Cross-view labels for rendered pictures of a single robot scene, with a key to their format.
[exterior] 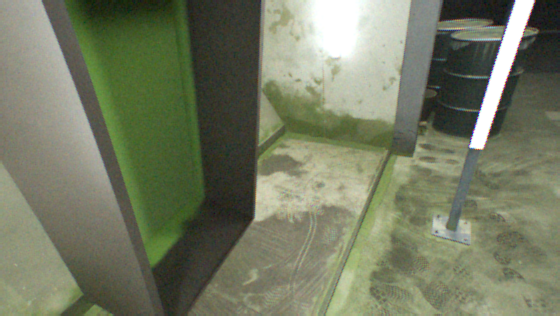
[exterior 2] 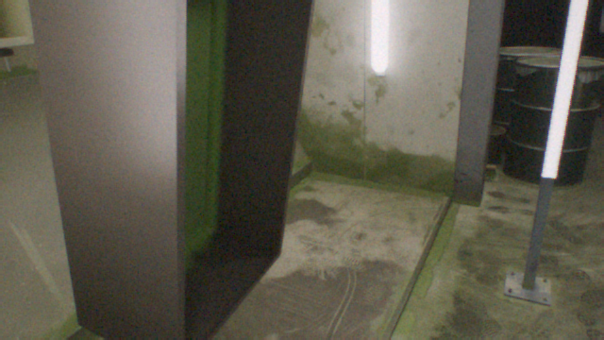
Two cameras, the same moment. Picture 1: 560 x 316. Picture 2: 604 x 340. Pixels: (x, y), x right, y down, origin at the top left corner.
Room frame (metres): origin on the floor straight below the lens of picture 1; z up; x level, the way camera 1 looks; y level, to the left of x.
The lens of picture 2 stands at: (-0.30, 0.11, 1.34)
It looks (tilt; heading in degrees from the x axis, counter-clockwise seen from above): 22 degrees down; 356
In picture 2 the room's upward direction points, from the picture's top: 3 degrees counter-clockwise
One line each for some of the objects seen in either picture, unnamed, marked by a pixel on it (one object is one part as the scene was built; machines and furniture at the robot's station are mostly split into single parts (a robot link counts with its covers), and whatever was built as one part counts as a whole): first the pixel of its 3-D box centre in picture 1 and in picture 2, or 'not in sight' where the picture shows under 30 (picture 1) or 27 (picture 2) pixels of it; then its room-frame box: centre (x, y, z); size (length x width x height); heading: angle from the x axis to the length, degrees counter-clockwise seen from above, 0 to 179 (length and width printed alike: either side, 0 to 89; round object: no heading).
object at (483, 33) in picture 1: (490, 35); (560, 62); (2.49, -1.89, 0.86); 0.54 x 0.54 x 0.01
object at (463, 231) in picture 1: (450, 228); (527, 287); (1.22, -1.01, 0.01); 0.20 x 0.20 x 0.01; 57
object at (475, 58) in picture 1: (476, 85); (550, 120); (2.49, -1.89, 0.44); 0.59 x 0.58 x 0.89; 162
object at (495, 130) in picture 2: (419, 105); (485, 144); (2.88, -1.61, 0.14); 0.31 x 0.29 x 0.28; 147
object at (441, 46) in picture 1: (447, 67); (517, 101); (3.13, -2.00, 0.44); 0.59 x 0.58 x 0.89; 49
